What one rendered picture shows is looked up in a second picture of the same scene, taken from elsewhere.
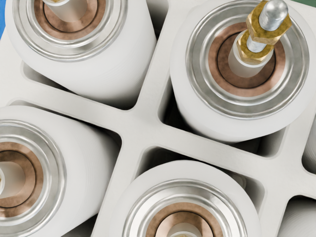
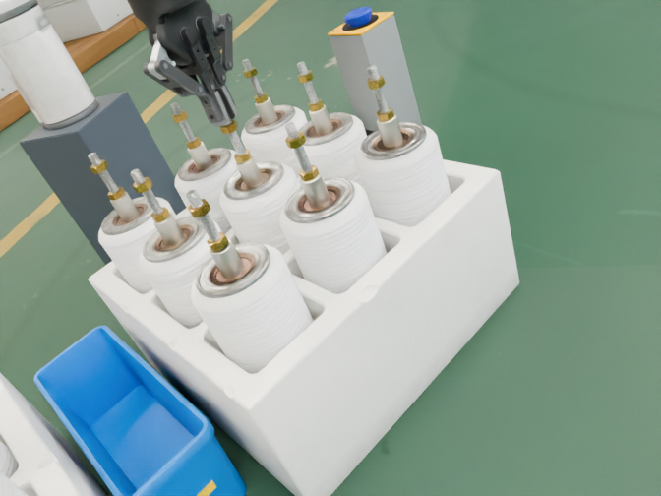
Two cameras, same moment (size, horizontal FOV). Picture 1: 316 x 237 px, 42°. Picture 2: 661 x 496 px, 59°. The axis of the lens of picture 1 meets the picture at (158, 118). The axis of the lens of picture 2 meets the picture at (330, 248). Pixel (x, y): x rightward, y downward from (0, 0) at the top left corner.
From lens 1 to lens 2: 0.67 m
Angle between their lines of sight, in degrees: 56
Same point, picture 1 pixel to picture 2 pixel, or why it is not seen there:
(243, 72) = (205, 157)
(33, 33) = (127, 226)
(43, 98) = not seen: hidden behind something
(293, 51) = (213, 152)
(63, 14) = (130, 207)
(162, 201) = (231, 185)
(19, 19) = (116, 230)
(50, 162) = (182, 221)
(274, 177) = not seen: hidden behind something
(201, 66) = (194, 174)
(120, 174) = not seen: hidden behind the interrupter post
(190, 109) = (208, 183)
